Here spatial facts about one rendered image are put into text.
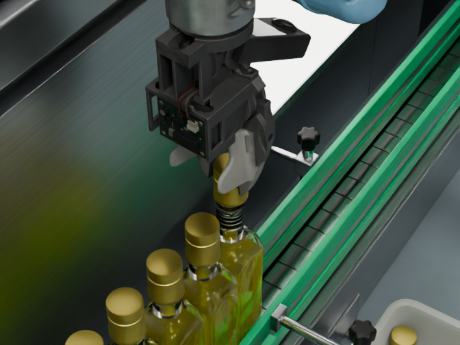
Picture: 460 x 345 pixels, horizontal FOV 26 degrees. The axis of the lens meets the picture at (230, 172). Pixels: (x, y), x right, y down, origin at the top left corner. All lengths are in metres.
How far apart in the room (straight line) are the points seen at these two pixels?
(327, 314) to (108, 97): 0.46
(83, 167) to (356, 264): 0.47
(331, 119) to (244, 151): 0.73
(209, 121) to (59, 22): 0.16
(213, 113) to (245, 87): 0.04
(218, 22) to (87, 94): 0.19
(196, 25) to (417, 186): 0.70
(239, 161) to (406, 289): 0.59
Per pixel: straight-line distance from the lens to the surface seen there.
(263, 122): 0.89
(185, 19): 0.80
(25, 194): 0.93
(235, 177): 0.93
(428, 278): 1.48
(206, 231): 0.96
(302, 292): 1.22
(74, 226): 1.02
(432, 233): 1.54
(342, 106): 1.66
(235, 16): 0.80
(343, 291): 1.31
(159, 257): 0.94
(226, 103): 0.85
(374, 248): 1.36
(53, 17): 0.88
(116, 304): 0.90
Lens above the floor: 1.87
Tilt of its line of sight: 44 degrees down
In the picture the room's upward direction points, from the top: straight up
